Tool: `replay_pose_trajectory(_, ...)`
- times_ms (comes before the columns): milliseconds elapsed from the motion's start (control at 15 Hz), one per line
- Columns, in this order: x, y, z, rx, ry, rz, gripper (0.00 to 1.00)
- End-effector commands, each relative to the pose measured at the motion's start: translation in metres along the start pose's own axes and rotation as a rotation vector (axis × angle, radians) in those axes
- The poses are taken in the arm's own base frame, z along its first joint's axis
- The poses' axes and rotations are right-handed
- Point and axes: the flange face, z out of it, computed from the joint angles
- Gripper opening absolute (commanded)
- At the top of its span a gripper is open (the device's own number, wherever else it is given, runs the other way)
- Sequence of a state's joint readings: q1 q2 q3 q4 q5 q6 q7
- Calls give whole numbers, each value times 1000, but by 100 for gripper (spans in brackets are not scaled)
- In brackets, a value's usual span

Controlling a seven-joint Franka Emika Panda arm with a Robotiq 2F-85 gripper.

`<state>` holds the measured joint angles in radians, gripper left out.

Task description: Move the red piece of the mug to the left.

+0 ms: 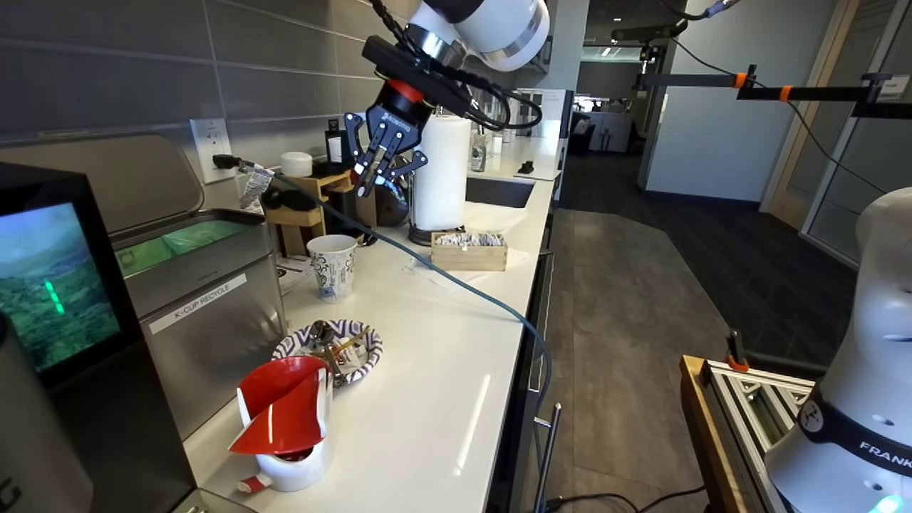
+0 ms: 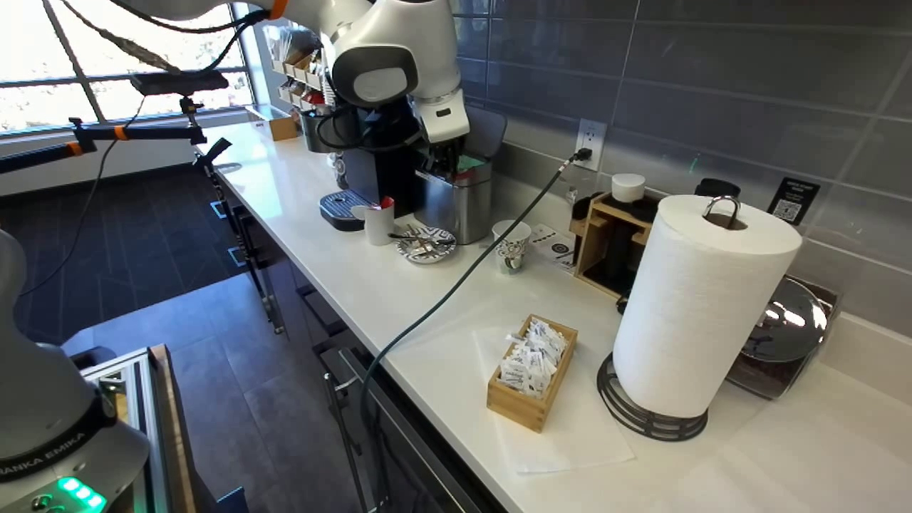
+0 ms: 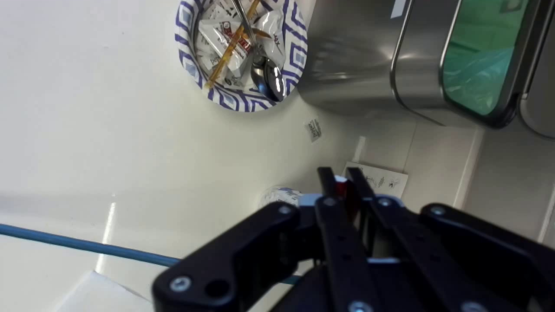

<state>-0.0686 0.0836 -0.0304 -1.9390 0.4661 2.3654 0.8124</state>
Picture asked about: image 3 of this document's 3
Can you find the blue patterned paper plate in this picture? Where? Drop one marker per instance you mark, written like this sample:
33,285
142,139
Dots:
231,100

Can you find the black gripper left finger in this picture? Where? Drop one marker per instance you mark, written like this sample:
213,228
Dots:
231,261

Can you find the white wall outlet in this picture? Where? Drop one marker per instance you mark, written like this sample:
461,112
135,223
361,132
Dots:
387,183

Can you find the wooden stirrer stick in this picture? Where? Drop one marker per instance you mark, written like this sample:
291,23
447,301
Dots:
231,49

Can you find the green bin bag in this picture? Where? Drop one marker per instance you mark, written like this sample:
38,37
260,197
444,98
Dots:
486,58

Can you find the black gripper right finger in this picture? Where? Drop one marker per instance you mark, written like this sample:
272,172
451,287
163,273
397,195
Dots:
461,254

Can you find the stainless steel bin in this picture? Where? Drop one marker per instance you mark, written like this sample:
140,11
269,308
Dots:
357,53

